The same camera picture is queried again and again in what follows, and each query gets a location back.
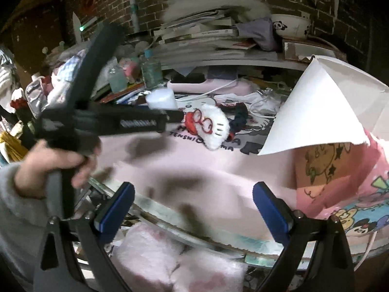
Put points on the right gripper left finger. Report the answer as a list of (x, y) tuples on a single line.
[(58, 268)]

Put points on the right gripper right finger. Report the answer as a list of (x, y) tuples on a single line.
[(330, 267)]

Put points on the white cylinder cup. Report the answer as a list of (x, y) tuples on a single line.
[(162, 99)]

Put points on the grey sleeved forearm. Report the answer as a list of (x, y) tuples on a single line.
[(23, 222)]

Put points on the person left hand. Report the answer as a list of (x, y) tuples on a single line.
[(42, 160)]

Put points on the clear bottle white cap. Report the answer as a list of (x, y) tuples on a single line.
[(117, 79)]

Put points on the pink cartoon box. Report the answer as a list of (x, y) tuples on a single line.
[(347, 181)]

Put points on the pink fluffy seat cushion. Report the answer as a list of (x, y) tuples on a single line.
[(149, 260)]

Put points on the clear bottle teal cap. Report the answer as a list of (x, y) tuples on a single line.
[(151, 70)]

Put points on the white plush red glasses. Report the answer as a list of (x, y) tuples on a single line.
[(209, 123)]

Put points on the pink hairbrush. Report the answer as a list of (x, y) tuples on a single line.
[(240, 87)]

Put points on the stack of books and papers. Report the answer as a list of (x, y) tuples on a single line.
[(212, 36)]

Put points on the white fluffy fur item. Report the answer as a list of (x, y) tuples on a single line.
[(248, 9)]

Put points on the purple grey cloth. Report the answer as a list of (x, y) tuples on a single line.
[(261, 31)]

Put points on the panda print ceramic bowl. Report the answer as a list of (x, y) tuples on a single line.
[(291, 26)]

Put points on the green pipe on wall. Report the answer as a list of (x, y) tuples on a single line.
[(134, 16)]

